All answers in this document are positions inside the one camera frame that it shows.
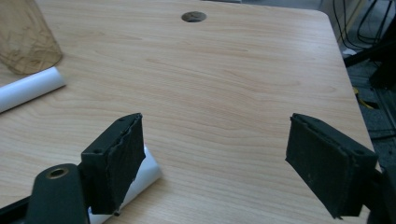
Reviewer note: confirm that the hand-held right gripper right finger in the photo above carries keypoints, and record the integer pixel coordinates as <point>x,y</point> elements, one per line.
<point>323,168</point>

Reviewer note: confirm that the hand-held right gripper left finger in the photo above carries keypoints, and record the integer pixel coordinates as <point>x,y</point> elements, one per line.
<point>115,161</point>

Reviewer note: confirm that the white plastic tube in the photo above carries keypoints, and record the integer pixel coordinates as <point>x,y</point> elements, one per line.
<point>146,174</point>
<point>28,87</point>

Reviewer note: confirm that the black metal stand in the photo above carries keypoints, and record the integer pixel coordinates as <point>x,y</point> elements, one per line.
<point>384,62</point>

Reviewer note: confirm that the brown translucent cup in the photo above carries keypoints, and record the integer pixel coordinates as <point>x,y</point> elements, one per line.
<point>25,37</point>

